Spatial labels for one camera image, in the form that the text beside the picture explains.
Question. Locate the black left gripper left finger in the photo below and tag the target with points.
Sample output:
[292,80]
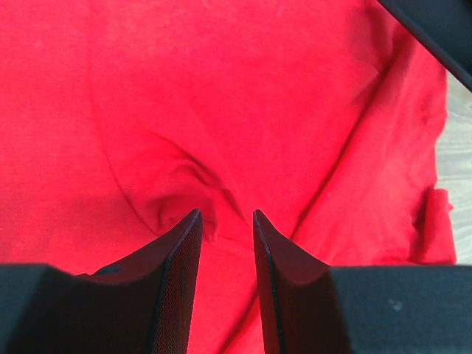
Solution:
[141,303]

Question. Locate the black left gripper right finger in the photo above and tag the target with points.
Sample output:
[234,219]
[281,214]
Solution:
[308,306]

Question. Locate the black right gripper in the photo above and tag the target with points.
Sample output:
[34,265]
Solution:
[442,27]

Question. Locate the red t shirt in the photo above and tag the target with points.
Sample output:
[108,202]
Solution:
[120,117]

